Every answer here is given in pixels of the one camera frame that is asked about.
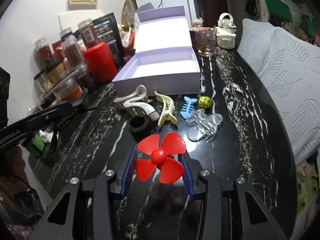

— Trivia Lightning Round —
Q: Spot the red plastic fan propeller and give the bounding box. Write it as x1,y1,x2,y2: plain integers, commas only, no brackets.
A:
136,132,186,184

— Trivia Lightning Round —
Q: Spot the black cylindrical ring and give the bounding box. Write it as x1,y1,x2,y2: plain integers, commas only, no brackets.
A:
127,115,153,140

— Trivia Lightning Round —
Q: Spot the clear plastic hair claw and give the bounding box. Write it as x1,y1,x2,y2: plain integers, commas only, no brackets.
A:
186,109,223,142

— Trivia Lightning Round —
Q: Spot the beige marbled hair claw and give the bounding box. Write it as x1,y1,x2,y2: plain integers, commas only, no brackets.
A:
113,85,159,121

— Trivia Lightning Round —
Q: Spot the blue fishbone cable winder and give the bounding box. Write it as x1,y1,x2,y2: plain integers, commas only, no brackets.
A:
180,96,199,120

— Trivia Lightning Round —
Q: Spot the yellow green lollipop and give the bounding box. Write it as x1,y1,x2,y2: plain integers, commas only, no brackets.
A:
198,96,212,109

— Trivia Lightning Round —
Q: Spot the lavender gift box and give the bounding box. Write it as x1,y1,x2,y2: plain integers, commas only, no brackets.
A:
112,5,201,96

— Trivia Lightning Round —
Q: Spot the orange lidded food container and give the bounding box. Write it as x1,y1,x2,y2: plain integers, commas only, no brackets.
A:
54,77,82,103

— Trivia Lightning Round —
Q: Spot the yellow grain jar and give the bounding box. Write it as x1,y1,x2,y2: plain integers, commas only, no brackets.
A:
46,62,66,85

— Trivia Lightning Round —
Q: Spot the red chili spice jar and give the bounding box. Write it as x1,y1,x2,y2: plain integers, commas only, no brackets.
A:
34,37,54,68

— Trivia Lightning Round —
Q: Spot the brown granule spice jar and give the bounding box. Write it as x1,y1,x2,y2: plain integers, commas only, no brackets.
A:
61,36,85,68

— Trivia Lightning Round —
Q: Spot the red plastic canister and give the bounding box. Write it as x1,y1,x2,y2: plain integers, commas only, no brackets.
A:
83,42,118,83

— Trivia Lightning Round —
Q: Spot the brown spice jar labelled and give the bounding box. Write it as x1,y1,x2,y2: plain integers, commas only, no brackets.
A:
78,18,99,49

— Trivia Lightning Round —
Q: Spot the black printed snack bag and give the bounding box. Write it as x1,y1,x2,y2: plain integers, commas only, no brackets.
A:
93,13,125,69

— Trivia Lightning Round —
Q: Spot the glass measuring cup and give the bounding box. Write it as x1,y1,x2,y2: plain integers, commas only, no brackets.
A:
195,28,216,57

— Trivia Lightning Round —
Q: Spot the white cartoon dog kettle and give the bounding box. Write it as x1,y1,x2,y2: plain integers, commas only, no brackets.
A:
216,13,236,49

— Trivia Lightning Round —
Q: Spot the grey leaf quilted cushion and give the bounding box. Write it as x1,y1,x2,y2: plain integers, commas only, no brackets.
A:
238,18,319,164

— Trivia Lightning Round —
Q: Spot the white mini fridge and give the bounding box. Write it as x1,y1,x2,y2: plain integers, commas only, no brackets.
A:
136,0,197,27

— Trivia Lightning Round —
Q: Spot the green tote bag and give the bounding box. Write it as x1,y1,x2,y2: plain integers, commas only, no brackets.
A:
265,0,292,23

